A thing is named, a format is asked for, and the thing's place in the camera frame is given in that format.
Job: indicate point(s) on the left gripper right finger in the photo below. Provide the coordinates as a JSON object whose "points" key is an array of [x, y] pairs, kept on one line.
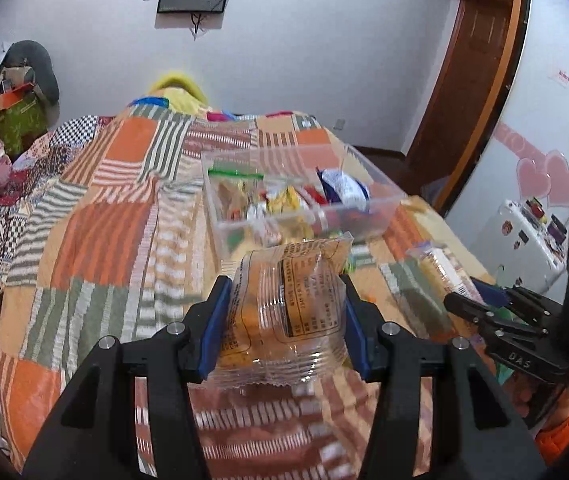
{"points": [[476, 432]]}

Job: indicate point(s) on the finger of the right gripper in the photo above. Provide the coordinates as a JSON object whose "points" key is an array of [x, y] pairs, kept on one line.
{"points": [[520, 301], [492, 327]]}

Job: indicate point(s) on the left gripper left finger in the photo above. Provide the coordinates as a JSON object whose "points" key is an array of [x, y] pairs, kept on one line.
{"points": [[91, 431]]}

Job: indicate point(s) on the brown cracker sleeve packet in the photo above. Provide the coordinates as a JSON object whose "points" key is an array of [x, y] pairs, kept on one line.
{"points": [[443, 270]]}

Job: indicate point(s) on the blue white snack bag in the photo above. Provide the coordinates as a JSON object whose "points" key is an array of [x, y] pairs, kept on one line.
{"points": [[340, 188]]}

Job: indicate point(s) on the clear bag orange snacks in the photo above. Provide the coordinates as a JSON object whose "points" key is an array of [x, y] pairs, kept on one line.
{"points": [[286, 318]]}

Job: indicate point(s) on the red snack packet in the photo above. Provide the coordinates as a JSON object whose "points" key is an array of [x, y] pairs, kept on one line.
{"points": [[315, 195]]}

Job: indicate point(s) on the yellow biscuit packet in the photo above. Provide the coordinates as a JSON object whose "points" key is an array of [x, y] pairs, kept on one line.
{"points": [[285, 200]]}

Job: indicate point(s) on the clear plastic storage bin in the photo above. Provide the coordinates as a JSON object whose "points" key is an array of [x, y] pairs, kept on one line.
{"points": [[297, 165]]}

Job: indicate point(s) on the green seal nut bag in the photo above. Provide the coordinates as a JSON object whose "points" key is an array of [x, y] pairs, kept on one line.
{"points": [[236, 191]]}

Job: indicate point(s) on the orange sleeve forearm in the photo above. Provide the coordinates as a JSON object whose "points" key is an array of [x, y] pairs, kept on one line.
{"points": [[553, 441]]}

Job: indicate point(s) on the right hand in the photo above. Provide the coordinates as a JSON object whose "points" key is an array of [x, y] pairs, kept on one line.
{"points": [[541, 405]]}

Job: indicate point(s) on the patchwork striped bed blanket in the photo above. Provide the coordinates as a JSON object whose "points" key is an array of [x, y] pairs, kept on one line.
{"points": [[111, 237]]}

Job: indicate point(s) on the wooden door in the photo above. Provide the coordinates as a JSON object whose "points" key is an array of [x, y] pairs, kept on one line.
{"points": [[455, 124]]}

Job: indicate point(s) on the green storage bag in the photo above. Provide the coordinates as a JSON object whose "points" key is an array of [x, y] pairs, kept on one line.
{"points": [[22, 120]]}

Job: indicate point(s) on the wall power socket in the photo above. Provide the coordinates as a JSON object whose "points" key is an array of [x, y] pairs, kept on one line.
{"points": [[339, 124]]}

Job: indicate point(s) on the yellow bed rail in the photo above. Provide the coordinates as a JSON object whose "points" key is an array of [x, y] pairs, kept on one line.
{"points": [[180, 89]]}

